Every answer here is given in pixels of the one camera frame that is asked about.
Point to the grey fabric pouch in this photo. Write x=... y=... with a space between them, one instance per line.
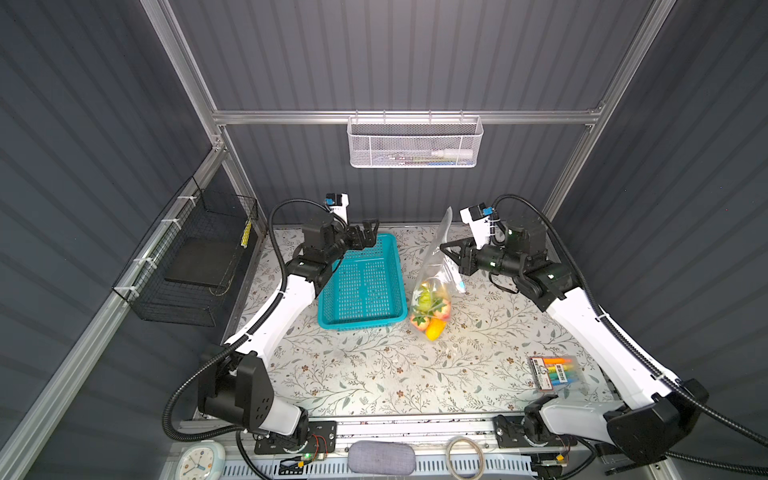
x=381 y=458

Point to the clear zip top bag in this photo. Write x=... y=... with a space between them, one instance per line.
x=437 y=272

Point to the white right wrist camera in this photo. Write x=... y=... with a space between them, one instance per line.
x=480 y=219

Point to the yellow toy pepper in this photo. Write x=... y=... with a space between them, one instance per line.
x=435 y=328

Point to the yellow marker in basket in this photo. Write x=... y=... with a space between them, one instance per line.
x=246 y=234

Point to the black wire wall basket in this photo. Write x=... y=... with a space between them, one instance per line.
x=191 y=269

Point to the white tube in basket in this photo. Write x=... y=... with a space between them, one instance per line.
x=454 y=154

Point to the coloured marker pack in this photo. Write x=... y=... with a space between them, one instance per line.
x=554 y=373

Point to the teal plastic basket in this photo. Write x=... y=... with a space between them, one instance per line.
x=366 y=291

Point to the white wire wall basket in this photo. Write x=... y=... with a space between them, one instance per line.
x=405 y=142

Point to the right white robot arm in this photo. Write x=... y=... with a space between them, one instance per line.
x=654 y=409

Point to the white analog clock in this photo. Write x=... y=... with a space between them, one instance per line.
x=204 y=460

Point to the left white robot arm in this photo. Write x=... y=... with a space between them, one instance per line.
x=233 y=384

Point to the pale red toy strawberry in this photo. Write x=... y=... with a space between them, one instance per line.
x=441 y=311

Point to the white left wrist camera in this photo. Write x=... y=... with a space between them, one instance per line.
x=337 y=204

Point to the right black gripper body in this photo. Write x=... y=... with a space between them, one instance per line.
x=491 y=259

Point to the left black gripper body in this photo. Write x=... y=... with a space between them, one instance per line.
x=340 y=245

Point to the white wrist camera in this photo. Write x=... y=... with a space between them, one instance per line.
x=337 y=204
x=480 y=219

